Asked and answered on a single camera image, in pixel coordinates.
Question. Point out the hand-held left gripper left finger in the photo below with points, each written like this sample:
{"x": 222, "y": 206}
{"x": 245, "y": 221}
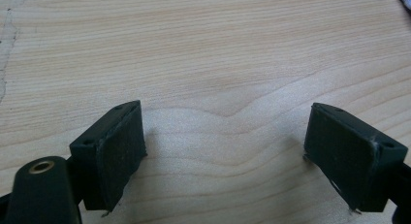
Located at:
{"x": 110, "y": 153}

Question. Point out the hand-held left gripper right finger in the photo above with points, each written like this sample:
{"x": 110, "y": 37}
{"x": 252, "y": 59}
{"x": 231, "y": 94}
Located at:
{"x": 349, "y": 153}

